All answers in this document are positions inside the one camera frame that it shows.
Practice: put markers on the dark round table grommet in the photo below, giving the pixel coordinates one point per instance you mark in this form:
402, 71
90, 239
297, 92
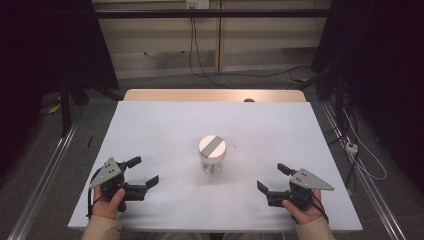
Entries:
249, 100

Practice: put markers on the black horizontal bar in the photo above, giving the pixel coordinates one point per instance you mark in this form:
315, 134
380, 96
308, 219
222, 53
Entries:
150, 13

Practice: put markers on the small black floor stick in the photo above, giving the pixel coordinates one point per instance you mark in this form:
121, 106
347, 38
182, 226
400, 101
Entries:
89, 141

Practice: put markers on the clear jar with white lid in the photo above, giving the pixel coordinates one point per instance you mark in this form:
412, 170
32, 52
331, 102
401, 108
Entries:
218, 154

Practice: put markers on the person's right hand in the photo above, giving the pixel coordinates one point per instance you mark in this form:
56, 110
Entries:
308, 215

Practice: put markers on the white wall socket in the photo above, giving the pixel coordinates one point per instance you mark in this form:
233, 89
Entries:
197, 3

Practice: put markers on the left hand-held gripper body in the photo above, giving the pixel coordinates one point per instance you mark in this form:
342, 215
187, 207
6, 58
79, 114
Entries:
107, 171

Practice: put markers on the white table mat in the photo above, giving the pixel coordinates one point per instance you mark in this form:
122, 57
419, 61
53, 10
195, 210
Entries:
173, 133

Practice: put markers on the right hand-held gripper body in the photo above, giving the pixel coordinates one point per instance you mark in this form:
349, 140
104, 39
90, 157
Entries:
308, 180

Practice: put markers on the aluminium floor rail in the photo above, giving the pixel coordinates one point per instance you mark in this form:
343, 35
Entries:
43, 180
370, 193

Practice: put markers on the black curtain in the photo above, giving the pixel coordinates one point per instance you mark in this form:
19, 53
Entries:
40, 66
383, 66

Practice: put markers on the yellow floor tape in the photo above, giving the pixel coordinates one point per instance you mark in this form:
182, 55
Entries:
55, 107

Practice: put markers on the black metal stand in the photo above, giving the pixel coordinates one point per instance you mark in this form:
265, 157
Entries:
65, 106

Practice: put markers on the white power strip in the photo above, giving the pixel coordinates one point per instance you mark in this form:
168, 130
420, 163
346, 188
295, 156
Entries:
351, 148

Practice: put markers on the person's left hand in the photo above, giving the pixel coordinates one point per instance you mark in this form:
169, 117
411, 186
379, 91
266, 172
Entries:
105, 207

